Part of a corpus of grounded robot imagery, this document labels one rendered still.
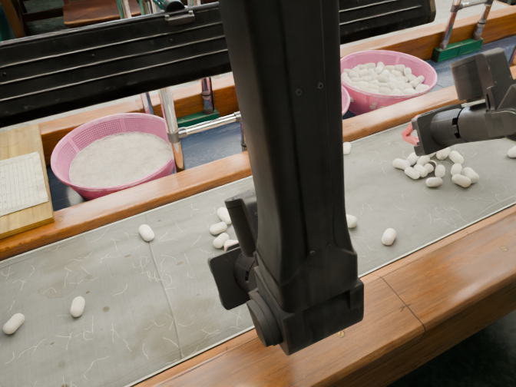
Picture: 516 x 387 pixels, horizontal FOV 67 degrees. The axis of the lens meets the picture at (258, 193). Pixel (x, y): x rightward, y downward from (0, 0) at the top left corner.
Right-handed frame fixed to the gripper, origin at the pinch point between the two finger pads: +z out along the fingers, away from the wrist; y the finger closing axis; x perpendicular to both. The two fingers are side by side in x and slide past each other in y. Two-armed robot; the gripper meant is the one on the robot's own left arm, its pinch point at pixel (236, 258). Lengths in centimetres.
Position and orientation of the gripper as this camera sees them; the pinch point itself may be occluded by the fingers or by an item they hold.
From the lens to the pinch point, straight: 56.6
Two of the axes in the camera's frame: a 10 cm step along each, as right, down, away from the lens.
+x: 3.0, 9.5, 0.9
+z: -3.3, 0.1, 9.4
